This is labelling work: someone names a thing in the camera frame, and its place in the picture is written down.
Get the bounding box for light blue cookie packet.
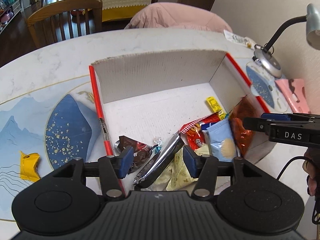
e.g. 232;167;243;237
206;119;238;163

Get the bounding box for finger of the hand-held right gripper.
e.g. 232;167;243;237
261;113;320;122
244;117;274;133

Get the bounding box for red checkered snack packet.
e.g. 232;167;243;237
179;112;222;152

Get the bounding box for red cardboard box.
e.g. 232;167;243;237
89;49;277;198

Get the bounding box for cream candy packet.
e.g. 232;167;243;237
149;149;201;192

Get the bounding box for television cabinet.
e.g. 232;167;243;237
0;0;25;34

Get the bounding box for silver bar wrapper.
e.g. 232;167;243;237
132;131;185;190

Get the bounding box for small blue candy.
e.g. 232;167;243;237
151;135;164;154

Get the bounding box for large red snack packet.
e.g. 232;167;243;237
229;96;256;157

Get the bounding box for black cable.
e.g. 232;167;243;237
276;156;320;225

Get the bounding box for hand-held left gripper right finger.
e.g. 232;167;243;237
183;145;275;201

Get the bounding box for plain yellow snack packet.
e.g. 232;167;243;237
19;150;41;182

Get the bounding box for person's right hand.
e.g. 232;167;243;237
302;152;320;197

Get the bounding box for silver desk lamp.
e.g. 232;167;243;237
252;4;320;79

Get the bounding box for pink toy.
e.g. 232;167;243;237
0;8;13;23

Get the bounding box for wooden dining chair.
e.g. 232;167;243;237
27;0;103;49

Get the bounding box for pink card packet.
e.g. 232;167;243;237
275;78;311;114

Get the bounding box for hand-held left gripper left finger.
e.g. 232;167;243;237
51;145;134;201

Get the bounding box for white printed snack packet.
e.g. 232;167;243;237
223;29;257;48

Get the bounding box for yellow cartoon snack packet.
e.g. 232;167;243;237
205;96;229;121

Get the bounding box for large brown shiny packet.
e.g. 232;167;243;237
118;135;153;174

